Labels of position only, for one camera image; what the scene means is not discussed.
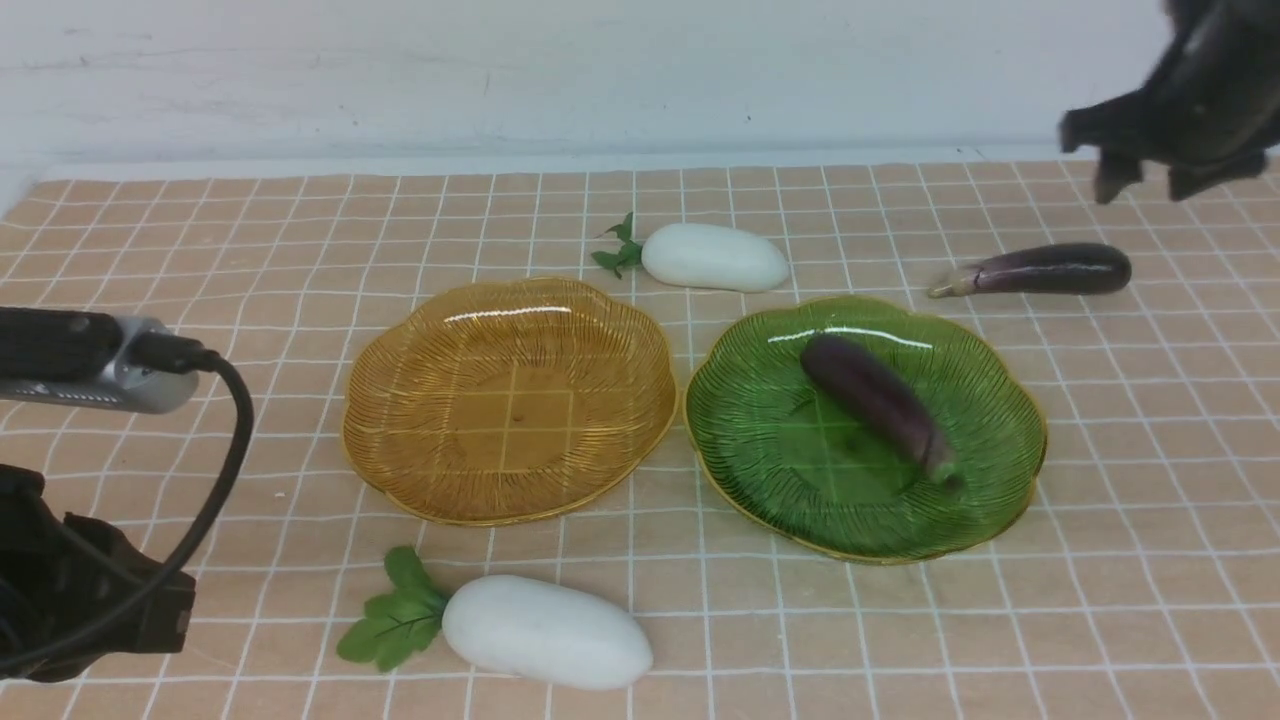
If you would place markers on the green ribbed glass plate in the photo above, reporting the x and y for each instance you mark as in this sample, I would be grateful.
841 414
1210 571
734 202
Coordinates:
783 453

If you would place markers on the white radish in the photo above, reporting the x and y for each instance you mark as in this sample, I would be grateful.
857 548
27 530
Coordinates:
700 256
500 624

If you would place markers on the checkered beige tablecloth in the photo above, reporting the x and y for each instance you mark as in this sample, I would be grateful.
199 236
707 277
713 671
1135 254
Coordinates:
1142 584

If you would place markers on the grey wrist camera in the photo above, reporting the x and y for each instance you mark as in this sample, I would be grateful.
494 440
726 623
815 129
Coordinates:
76 358

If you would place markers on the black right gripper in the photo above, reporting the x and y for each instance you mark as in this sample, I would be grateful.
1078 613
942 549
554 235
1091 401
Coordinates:
1208 110

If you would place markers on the amber ribbed glass plate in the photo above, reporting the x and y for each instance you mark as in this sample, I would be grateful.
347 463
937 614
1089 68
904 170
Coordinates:
497 403

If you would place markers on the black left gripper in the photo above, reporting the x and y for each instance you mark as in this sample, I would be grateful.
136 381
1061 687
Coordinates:
60 574

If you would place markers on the purple eggplant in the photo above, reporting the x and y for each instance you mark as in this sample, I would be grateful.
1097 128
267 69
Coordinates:
1078 269
868 388

